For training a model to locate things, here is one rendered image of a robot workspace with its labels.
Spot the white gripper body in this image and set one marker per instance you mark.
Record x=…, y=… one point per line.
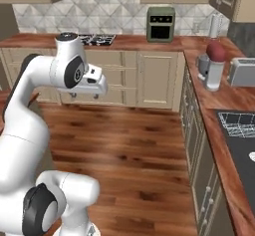
x=96, y=88

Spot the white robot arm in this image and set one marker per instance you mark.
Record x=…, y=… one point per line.
x=23, y=140

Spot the black hob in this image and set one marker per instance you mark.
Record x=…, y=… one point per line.
x=99, y=40

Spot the beige base cupboard run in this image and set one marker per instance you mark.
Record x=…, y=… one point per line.
x=156, y=79

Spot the green toaster oven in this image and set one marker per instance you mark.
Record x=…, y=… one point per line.
x=161, y=24

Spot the grey-beige base cupboard run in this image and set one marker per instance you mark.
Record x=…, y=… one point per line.
x=202, y=167

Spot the white paper towel roll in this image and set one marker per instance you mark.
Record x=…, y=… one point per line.
x=215, y=26

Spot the white toaster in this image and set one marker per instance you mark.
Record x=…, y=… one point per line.
x=243, y=72

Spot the black sink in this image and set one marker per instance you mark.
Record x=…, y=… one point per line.
x=242, y=147

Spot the white plate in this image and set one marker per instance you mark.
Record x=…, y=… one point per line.
x=252, y=156

